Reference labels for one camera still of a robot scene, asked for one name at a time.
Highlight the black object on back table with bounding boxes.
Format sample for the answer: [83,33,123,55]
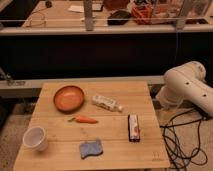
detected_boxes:
[107,10,131,26]

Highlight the orange plate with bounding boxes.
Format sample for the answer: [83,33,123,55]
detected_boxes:
[53,85,84,113]

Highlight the orange toy carrot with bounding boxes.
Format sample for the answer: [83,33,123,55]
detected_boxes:
[68,116,98,124]

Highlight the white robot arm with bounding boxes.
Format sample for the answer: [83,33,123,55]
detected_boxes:
[156,61,213,118]

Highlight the metal post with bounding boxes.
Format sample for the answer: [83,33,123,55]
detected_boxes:
[83,0,93,31]

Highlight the black white eraser block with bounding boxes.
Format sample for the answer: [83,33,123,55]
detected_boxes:
[128,115,140,142]

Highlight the orange tool on back table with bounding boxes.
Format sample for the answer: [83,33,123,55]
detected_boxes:
[131,5,152,25]

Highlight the black floor cables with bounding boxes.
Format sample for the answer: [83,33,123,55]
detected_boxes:
[159,107,211,171]

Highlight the white paper sheet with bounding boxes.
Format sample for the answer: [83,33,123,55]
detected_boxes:
[68,5,84,13]

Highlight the white cup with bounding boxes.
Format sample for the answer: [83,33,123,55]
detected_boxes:
[22,126,48,151]

